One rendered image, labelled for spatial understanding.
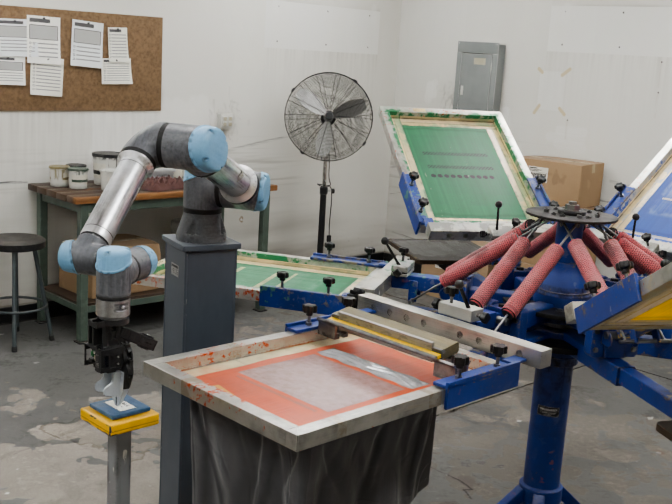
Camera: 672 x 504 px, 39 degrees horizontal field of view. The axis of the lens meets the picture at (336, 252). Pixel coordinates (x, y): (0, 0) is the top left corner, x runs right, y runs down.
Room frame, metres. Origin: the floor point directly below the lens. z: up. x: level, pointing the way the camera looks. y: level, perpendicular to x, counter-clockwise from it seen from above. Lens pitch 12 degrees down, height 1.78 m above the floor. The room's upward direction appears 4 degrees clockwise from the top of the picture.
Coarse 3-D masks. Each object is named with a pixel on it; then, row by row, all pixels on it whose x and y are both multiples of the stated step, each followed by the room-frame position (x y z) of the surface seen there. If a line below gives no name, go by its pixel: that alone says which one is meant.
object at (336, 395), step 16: (400, 368) 2.46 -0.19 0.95; (416, 368) 2.47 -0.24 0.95; (432, 368) 2.48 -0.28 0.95; (320, 384) 2.29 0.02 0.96; (336, 384) 2.30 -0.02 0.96; (352, 384) 2.31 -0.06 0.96; (368, 384) 2.32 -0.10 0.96; (384, 384) 2.32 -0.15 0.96; (432, 384) 2.35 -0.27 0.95; (256, 400) 2.16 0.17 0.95; (272, 400) 2.16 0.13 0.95; (304, 400) 2.17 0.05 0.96; (320, 400) 2.18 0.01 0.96; (336, 400) 2.19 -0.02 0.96; (352, 400) 2.19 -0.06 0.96; (368, 400) 2.20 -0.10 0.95; (288, 416) 2.07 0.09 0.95; (304, 416) 2.07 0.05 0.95; (320, 416) 2.08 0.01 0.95
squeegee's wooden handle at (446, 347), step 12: (336, 312) 2.63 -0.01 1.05; (348, 312) 2.63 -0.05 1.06; (360, 312) 2.62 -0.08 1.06; (384, 324) 2.53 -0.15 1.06; (396, 324) 2.52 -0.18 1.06; (420, 336) 2.43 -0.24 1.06; (432, 336) 2.43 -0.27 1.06; (432, 348) 2.36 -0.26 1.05; (444, 348) 2.35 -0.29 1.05; (456, 348) 2.38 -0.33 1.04
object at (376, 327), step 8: (344, 312) 2.60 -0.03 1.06; (344, 320) 2.59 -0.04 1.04; (352, 320) 2.57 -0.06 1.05; (360, 320) 2.54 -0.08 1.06; (368, 320) 2.53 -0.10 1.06; (368, 328) 2.52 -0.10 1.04; (376, 328) 2.50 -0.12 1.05; (384, 328) 2.48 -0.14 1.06; (392, 328) 2.47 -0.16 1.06; (360, 336) 2.55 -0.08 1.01; (392, 336) 2.46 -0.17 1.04; (400, 336) 2.44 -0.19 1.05; (408, 336) 2.42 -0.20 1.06; (416, 336) 2.40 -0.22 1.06; (384, 344) 2.49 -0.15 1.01; (416, 344) 2.40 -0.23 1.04; (424, 344) 2.38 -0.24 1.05; (432, 344) 2.36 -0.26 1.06; (408, 352) 2.42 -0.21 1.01; (432, 360) 2.37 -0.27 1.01
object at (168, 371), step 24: (264, 336) 2.56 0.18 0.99; (288, 336) 2.58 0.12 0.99; (312, 336) 2.65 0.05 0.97; (168, 360) 2.30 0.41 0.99; (192, 360) 2.35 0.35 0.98; (216, 360) 2.41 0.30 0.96; (480, 360) 2.47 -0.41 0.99; (168, 384) 2.21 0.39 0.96; (192, 384) 2.14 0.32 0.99; (216, 408) 2.07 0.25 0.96; (240, 408) 2.01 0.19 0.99; (360, 408) 2.05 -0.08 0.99; (384, 408) 2.07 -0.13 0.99; (408, 408) 2.12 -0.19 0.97; (264, 432) 1.95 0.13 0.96; (288, 432) 1.90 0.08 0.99; (312, 432) 1.91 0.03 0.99; (336, 432) 1.96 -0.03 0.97
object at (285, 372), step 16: (304, 352) 2.55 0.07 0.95; (352, 352) 2.58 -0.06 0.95; (368, 352) 2.58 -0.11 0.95; (384, 352) 2.59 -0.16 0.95; (400, 352) 2.60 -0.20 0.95; (240, 368) 2.38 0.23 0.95; (256, 368) 2.39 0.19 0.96; (272, 368) 2.39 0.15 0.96; (288, 368) 2.40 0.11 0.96; (304, 368) 2.41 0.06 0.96; (320, 368) 2.42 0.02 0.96; (336, 368) 2.43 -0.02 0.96; (352, 368) 2.44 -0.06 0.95; (224, 384) 2.25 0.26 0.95; (240, 384) 2.26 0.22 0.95; (272, 384) 2.27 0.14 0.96; (288, 384) 2.28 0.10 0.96; (304, 384) 2.29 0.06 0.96
